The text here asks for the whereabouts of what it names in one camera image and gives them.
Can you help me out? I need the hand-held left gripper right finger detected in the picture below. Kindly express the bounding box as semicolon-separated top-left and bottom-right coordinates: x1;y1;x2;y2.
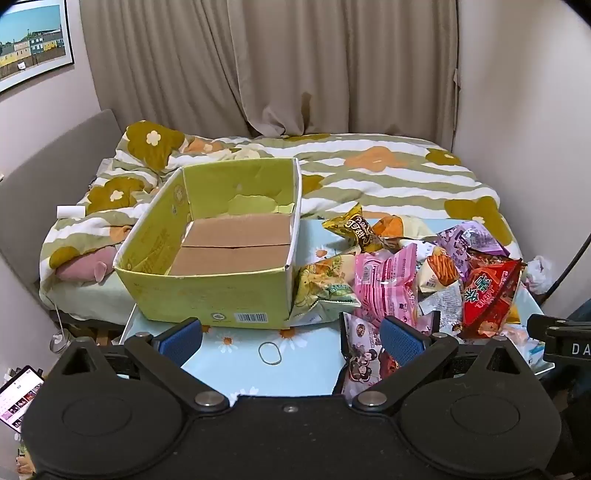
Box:
353;318;536;411

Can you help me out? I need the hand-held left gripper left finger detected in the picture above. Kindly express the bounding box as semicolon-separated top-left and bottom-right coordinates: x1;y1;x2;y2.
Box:
48;318;230;414

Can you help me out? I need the pink cartoon print snack packet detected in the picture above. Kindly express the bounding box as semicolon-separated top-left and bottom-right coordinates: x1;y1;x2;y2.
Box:
340;311;403;397

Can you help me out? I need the green cardboard box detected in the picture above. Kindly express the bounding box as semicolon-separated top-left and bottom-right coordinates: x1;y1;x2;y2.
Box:
113;158;303;330

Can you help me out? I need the pink striped snack packet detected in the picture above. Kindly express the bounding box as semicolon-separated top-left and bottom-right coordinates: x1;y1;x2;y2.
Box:
352;244;420;326

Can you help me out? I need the white packet with orange sticks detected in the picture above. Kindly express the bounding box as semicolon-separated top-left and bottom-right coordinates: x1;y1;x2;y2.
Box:
417;244;463;295

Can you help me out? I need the red snack packet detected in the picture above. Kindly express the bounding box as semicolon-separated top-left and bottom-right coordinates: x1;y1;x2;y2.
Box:
461;257;526;341

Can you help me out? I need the pale blue wrapped packet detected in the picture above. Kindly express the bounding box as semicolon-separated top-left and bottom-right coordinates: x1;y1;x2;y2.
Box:
505;323;556;376

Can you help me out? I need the white printed snack packet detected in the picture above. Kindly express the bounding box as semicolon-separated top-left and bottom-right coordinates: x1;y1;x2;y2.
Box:
417;281;464;334

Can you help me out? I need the white plastic bag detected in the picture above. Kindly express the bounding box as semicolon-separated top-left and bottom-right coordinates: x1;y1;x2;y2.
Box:
525;255;554;295

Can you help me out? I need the rubber band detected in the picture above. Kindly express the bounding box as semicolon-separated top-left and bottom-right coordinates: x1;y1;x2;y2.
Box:
258;342;283;366

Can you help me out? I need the yellow green snack packet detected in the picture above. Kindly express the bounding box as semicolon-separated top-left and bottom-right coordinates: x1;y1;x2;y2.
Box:
292;255;362;325

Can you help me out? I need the light green bed sheet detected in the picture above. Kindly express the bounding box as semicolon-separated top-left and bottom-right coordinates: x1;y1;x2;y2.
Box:
41;271;139;325

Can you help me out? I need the orange and cream snack packet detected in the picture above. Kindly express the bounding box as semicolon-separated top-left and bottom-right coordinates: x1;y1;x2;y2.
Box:
372;214;435;241

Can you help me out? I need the yellow brown chocolate snack packet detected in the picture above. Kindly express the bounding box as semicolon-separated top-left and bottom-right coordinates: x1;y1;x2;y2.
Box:
322;203;385;253

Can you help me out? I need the pink plush toy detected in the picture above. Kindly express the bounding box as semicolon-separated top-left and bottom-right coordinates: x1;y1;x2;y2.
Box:
55;244;120;282

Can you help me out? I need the purple cartoon snack packet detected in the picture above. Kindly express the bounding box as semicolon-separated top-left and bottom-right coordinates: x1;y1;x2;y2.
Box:
434;220;511;260

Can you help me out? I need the floral striped blanket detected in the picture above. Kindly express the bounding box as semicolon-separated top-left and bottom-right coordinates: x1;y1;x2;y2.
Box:
39;120;525;296

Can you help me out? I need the smartphone with lit screen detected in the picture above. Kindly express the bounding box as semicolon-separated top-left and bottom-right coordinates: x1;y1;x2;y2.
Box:
0;366;46;433

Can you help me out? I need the grey padded headboard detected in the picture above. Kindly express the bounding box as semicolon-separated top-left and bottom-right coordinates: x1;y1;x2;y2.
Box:
0;109;127;273

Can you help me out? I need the beige curtain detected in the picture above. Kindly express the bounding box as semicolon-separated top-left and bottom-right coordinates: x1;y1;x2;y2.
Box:
79;0;460;139

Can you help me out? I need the framed houses picture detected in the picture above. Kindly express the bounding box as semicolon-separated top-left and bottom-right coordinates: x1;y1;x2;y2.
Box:
0;0;75;94

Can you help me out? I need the black cable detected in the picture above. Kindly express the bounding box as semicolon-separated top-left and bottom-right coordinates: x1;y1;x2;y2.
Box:
544;237;591;306

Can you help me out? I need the white cable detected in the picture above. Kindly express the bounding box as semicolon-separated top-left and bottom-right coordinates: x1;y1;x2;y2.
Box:
50;300;72;355

